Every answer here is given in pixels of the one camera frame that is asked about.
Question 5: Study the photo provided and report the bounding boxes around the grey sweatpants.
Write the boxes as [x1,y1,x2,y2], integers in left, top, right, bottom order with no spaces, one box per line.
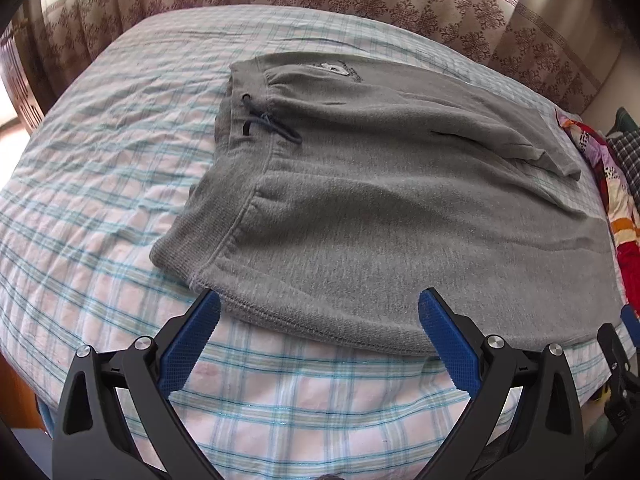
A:
[151,52,623,356]

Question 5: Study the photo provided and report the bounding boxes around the dark checked pillow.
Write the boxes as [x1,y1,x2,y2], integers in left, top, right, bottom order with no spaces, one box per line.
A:
[606,129,640,207]

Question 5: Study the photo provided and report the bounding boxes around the colourful floral quilt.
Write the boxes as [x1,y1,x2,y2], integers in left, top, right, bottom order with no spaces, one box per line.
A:
[555,110,640,315]

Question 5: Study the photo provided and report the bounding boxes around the dark green pillow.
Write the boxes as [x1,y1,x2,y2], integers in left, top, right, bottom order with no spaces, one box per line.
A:
[612,106,639,132]

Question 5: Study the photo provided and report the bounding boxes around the plaid bed sheet mattress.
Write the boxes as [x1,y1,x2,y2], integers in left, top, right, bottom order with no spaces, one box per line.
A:
[0,4,632,480]

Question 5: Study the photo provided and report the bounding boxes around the patterned pink curtain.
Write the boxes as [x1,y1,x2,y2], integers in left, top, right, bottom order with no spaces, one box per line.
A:
[2,0,626,113]

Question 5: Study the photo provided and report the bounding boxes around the black drawstring cord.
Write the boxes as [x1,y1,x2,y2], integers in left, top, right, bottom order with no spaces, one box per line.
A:
[241,92,304,146]

